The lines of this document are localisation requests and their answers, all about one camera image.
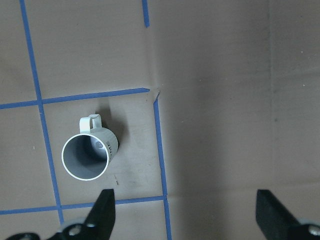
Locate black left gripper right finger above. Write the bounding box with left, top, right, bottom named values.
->
left=255, top=189, right=320, bottom=240

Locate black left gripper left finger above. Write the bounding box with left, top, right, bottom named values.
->
left=51, top=189, right=116, bottom=240

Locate white mug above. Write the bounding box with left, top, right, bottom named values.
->
left=61, top=114, right=119, bottom=181

